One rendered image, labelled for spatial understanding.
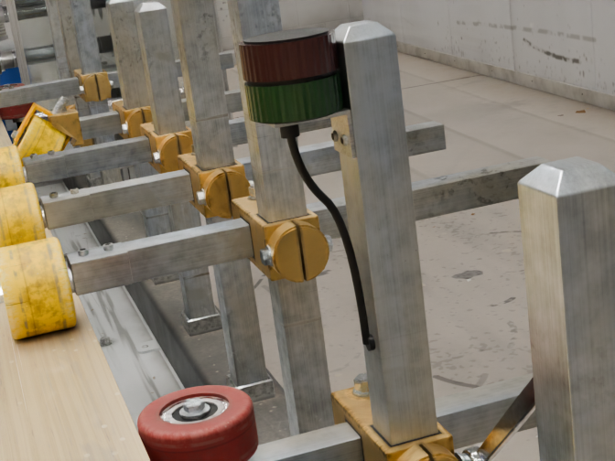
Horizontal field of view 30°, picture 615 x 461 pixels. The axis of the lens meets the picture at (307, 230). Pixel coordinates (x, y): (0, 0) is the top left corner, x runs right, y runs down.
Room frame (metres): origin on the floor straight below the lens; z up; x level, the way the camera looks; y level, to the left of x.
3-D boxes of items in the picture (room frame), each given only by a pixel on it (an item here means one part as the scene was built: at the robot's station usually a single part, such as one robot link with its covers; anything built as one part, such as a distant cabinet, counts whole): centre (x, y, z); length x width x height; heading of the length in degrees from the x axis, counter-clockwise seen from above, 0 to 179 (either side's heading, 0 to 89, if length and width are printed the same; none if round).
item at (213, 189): (1.23, 0.09, 0.95); 0.13 x 0.06 x 0.05; 16
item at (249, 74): (0.71, 0.00, 1.14); 0.06 x 0.06 x 0.02
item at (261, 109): (0.71, 0.00, 1.11); 0.06 x 0.06 x 0.02
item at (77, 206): (1.25, 0.07, 0.95); 0.50 x 0.04 x 0.04; 106
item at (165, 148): (1.47, 0.16, 0.95); 0.13 x 0.06 x 0.05; 16
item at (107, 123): (1.75, 0.14, 0.95); 0.36 x 0.03 x 0.03; 106
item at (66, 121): (1.69, 0.36, 0.95); 0.10 x 0.04 x 0.10; 106
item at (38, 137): (1.68, 0.38, 0.93); 0.09 x 0.08 x 0.09; 106
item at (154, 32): (1.45, 0.16, 0.89); 0.03 x 0.03 x 0.48; 16
